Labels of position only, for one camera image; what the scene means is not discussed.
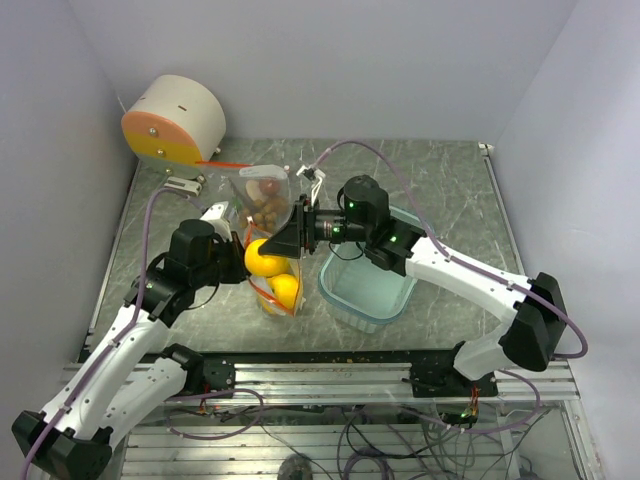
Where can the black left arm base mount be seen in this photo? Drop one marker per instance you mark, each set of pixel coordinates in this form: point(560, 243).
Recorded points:
point(205, 372)

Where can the yellow mango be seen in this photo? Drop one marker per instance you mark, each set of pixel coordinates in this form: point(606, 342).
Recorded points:
point(263, 265)

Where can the bunch of brown longans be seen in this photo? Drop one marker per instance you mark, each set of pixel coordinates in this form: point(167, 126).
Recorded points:
point(268, 215)

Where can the aluminium extrusion rail frame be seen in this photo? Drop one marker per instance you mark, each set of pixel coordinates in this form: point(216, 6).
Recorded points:
point(354, 417)

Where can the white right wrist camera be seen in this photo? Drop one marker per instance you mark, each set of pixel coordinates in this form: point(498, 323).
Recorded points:
point(316, 178)

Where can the yellow bell pepper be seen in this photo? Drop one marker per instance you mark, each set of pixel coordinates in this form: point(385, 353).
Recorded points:
point(268, 307)

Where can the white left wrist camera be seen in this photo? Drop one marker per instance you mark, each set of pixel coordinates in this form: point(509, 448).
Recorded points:
point(217, 215)

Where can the white garlic bulb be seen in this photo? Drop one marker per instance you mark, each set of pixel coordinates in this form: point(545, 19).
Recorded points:
point(253, 190)

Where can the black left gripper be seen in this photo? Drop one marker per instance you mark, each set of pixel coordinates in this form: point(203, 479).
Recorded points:
point(236, 253)

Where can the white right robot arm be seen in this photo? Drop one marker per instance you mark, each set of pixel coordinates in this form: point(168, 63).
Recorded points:
point(531, 312)

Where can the round white drawer box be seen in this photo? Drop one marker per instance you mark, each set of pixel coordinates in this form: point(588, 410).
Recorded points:
point(175, 126)

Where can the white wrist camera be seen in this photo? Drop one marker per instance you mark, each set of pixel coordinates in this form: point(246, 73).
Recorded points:
point(316, 178)
point(217, 215)

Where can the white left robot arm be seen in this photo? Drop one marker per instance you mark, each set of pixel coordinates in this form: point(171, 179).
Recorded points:
point(75, 434)

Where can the clear zip bag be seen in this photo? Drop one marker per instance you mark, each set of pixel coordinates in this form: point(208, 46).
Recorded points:
point(260, 285)
point(234, 177)

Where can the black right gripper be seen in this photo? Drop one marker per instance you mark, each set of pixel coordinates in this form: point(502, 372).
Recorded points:
point(288, 241)

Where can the small white metal latch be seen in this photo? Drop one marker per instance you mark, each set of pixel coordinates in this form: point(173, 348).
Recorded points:
point(189, 187)

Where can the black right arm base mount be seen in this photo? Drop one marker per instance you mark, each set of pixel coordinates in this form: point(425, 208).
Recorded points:
point(432, 380)

